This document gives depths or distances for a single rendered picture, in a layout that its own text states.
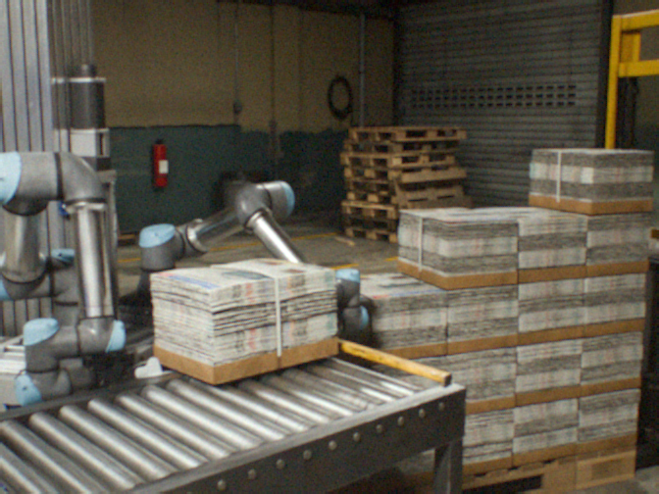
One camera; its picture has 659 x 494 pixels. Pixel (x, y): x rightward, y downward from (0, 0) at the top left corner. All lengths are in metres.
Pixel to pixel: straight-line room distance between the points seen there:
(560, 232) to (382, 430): 1.46
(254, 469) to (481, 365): 1.51
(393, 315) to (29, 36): 1.41
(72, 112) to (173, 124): 7.26
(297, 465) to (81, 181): 0.83
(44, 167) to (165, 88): 7.85
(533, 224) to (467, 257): 0.28
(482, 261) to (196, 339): 1.23
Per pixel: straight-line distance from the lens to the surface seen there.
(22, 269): 2.21
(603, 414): 3.30
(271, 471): 1.54
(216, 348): 1.85
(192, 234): 2.76
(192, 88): 9.95
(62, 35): 2.56
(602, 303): 3.16
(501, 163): 10.65
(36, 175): 1.93
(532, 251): 2.91
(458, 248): 2.74
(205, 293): 1.83
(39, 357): 1.90
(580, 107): 10.03
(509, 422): 3.04
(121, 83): 9.49
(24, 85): 2.52
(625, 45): 3.85
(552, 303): 3.01
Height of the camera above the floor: 1.41
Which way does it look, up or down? 9 degrees down
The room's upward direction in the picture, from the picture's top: straight up
